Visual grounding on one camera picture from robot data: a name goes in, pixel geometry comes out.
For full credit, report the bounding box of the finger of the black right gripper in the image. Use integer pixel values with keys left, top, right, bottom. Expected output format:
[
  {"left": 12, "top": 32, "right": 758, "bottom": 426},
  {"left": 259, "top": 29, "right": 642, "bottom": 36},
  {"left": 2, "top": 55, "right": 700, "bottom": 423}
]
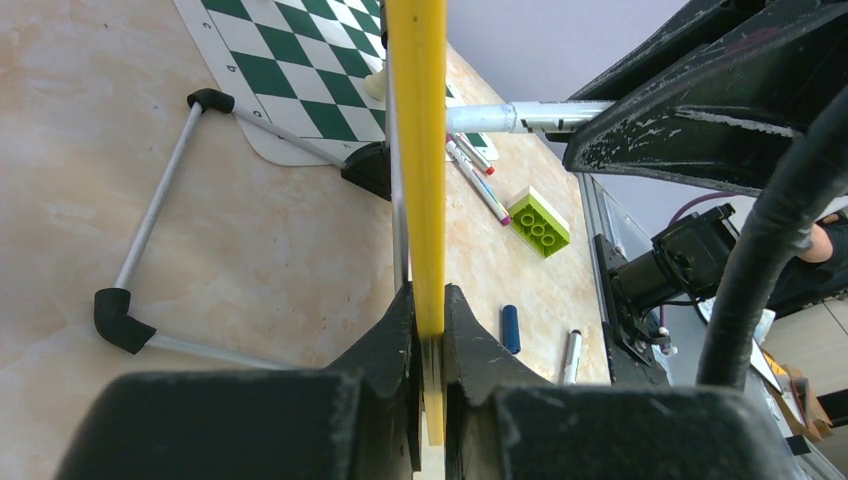
[
  {"left": 544, "top": 0, "right": 783, "bottom": 144},
  {"left": 563, "top": 1, "right": 847, "bottom": 196}
]

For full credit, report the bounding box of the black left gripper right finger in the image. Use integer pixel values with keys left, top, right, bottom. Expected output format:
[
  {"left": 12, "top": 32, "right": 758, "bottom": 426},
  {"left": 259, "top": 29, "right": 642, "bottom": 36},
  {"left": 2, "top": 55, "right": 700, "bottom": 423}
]
[{"left": 445, "top": 284, "right": 792, "bottom": 479}]

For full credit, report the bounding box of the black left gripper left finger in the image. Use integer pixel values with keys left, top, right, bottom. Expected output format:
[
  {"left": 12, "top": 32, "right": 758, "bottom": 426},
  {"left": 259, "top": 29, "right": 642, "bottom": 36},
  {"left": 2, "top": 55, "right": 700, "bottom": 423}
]
[{"left": 57, "top": 285, "right": 421, "bottom": 479}]

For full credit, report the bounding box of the blue marker cap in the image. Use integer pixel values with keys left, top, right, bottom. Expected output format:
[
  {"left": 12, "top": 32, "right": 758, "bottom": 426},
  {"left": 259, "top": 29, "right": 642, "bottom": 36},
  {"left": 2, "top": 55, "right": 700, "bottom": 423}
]
[{"left": 501, "top": 305, "right": 521, "bottom": 355}]

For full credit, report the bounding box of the blue capped marker pen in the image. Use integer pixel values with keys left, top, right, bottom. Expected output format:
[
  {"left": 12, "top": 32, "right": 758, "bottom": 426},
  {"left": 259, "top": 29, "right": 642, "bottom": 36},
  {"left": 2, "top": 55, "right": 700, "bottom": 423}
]
[{"left": 446, "top": 100, "right": 614, "bottom": 133}]

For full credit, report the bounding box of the yellow framed whiteboard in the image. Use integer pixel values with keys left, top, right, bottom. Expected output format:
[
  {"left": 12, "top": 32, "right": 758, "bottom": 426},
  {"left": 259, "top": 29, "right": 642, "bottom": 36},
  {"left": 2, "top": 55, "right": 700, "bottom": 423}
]
[{"left": 386, "top": 1, "right": 447, "bottom": 446}]

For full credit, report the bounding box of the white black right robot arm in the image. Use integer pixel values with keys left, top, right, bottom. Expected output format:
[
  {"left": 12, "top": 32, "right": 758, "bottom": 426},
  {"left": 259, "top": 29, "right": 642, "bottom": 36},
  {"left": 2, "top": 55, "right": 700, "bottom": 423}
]
[{"left": 552, "top": 1, "right": 847, "bottom": 373}]

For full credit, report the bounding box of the black capped marker pen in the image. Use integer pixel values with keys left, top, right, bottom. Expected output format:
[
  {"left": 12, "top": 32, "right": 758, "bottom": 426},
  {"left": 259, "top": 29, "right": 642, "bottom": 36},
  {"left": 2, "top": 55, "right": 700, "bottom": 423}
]
[{"left": 561, "top": 329, "right": 583, "bottom": 385}]

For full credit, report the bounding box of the green white toy brick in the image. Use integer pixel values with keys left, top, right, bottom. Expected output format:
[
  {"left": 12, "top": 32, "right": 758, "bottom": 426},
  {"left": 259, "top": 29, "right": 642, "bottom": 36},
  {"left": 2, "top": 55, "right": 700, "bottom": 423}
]
[{"left": 507, "top": 186, "right": 571, "bottom": 258}]

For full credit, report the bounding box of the purple capped marker pen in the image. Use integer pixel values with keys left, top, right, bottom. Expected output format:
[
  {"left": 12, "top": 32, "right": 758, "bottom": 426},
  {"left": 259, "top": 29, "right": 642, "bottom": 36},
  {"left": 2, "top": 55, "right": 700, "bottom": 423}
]
[{"left": 445, "top": 136, "right": 512, "bottom": 226}]

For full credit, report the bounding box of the red capped marker pen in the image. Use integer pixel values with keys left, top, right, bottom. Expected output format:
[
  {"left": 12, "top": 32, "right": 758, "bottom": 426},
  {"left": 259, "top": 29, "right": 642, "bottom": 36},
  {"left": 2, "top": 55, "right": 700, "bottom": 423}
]
[{"left": 450, "top": 133, "right": 495, "bottom": 175}]

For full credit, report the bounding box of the cream chess pawn right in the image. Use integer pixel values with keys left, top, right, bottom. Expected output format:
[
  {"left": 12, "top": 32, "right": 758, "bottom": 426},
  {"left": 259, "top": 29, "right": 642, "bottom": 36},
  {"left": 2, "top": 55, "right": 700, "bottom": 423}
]
[{"left": 363, "top": 70, "right": 388, "bottom": 101}]

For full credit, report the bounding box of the green white chess mat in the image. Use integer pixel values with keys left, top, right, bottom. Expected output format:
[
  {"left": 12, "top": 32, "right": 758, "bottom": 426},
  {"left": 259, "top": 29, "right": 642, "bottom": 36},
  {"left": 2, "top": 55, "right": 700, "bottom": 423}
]
[{"left": 173, "top": 0, "right": 499, "bottom": 168}]

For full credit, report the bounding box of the silver whiteboard stand frame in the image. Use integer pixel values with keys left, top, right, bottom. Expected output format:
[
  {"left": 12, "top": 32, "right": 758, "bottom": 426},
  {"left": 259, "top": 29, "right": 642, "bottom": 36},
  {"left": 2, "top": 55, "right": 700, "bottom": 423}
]
[{"left": 93, "top": 87, "right": 347, "bottom": 371}]

